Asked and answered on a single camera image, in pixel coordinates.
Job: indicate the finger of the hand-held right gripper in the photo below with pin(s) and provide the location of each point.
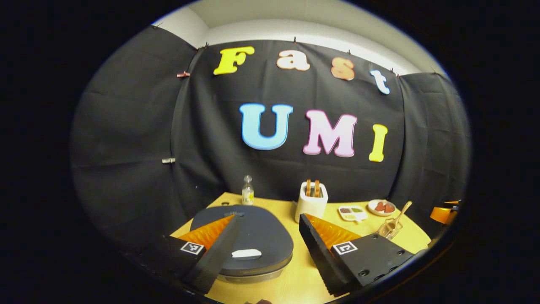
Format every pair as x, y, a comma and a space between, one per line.
441, 214

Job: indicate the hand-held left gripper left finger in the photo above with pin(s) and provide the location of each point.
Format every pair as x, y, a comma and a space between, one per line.
217, 257

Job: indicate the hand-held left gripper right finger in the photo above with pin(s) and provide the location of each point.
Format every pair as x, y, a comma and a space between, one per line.
322, 257

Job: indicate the wooden spoon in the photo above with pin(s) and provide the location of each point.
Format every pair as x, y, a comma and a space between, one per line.
403, 211

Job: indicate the black rice cooker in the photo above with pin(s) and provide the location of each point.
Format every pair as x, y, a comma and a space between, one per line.
261, 232

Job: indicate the white divided bean dish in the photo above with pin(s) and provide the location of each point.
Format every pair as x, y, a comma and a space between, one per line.
352, 216

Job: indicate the white toaster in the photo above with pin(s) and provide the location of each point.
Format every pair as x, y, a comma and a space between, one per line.
310, 207

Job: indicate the red meat slice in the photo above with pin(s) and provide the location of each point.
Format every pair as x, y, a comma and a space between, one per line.
380, 207
389, 208

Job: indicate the white round plate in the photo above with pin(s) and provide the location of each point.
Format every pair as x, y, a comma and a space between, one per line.
372, 209

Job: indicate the toast bread slice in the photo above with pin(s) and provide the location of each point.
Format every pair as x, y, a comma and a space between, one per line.
308, 188
317, 188

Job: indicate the small glass bottle yellow label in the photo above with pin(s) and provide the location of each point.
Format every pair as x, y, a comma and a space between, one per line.
247, 195

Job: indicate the silver backdrop clip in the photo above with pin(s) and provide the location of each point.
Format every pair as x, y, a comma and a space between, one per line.
168, 160

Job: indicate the black backdrop cloth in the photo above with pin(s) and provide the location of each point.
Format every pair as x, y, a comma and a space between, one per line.
126, 126

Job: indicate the copper backdrop clip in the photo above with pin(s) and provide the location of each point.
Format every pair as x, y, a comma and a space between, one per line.
183, 74

